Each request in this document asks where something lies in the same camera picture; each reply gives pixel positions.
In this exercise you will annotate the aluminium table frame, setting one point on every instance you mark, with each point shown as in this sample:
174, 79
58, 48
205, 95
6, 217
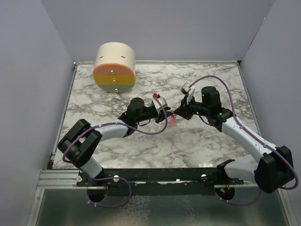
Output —
189, 144

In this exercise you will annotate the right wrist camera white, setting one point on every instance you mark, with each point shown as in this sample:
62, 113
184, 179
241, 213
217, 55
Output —
188, 90

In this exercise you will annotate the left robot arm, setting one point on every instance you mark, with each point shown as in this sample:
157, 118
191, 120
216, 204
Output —
80, 142

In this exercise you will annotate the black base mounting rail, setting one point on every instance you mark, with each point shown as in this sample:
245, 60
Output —
158, 182

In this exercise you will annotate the pink strap keyring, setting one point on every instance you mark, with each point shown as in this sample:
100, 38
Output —
172, 120

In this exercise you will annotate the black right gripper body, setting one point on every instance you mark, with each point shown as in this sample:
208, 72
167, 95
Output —
198, 108

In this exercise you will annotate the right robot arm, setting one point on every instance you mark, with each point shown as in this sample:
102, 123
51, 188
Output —
273, 167

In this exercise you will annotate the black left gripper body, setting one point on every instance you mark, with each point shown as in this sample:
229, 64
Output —
148, 114

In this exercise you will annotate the round three-drawer storage box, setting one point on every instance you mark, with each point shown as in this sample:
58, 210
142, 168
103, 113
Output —
114, 69

